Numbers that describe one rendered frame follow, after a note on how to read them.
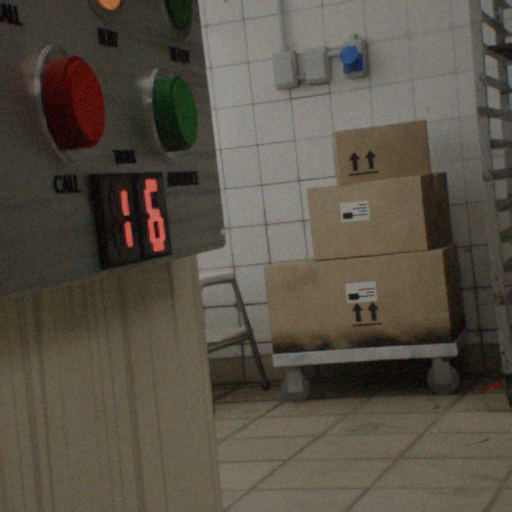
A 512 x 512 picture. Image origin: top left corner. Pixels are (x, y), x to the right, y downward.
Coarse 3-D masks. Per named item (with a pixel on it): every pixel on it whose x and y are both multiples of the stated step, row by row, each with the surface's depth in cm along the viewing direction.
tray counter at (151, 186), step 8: (152, 184) 50; (144, 192) 49; (160, 208) 51; (152, 216) 50; (152, 224) 50; (160, 224) 50; (152, 232) 49; (160, 232) 50; (152, 240) 49; (160, 240) 50; (160, 248) 50
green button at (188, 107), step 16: (160, 80) 52; (176, 80) 52; (160, 96) 51; (176, 96) 52; (192, 96) 54; (160, 112) 51; (176, 112) 51; (192, 112) 53; (160, 128) 52; (176, 128) 52; (192, 128) 53; (176, 144) 52; (192, 144) 53
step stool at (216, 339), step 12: (204, 276) 438; (216, 276) 440; (228, 276) 447; (240, 300) 453; (240, 312) 455; (216, 336) 447; (228, 336) 447; (240, 336) 458; (252, 336) 458; (216, 348) 435; (252, 348) 459; (264, 372) 463; (264, 384) 464
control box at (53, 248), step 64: (0, 0) 40; (64, 0) 45; (128, 0) 50; (192, 0) 58; (0, 64) 40; (128, 64) 50; (192, 64) 57; (0, 128) 39; (128, 128) 49; (0, 192) 39; (64, 192) 43; (128, 192) 48; (192, 192) 55; (0, 256) 38; (64, 256) 42
